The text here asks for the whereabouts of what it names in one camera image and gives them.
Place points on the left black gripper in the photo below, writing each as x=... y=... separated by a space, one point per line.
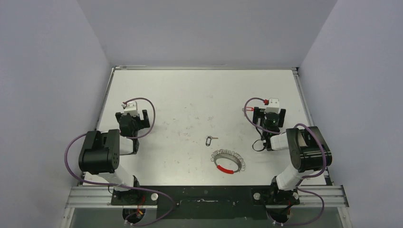
x=143 y=123

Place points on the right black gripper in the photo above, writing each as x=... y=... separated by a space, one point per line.
x=257 y=114

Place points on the key with red tag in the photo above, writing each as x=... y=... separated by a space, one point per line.
x=246 y=109

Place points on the metal keyring organizer red handle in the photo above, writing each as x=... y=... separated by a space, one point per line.
x=227 y=161

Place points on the key with black tag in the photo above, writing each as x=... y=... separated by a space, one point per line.
x=209 y=139

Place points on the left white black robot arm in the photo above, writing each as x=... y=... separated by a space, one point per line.
x=101 y=152

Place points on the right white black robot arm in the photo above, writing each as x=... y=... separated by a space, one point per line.
x=309 y=153

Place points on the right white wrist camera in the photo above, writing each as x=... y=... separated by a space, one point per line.
x=272 y=106

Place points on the aluminium frame rail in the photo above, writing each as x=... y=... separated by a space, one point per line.
x=93 y=197

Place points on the black mounting base plate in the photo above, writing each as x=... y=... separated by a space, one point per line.
x=210 y=202

